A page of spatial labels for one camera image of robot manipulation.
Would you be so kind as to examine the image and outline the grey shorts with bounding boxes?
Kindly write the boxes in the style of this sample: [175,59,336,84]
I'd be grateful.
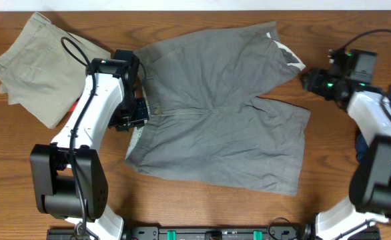
[125,22,310,196]

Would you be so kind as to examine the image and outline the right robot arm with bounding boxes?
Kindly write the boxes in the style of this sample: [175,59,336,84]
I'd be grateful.
[298,47,391,239]

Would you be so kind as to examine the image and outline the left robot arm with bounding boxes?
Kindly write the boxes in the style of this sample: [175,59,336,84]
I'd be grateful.
[30,50,149,239]

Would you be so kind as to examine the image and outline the red folded garment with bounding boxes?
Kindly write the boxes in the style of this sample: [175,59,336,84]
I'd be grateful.
[68,101,78,112]

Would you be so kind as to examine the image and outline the folded beige shorts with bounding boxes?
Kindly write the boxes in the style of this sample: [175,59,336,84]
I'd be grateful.
[0,12,111,129]

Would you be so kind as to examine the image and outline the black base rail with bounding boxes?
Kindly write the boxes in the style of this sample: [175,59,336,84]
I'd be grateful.
[46,225,382,240]

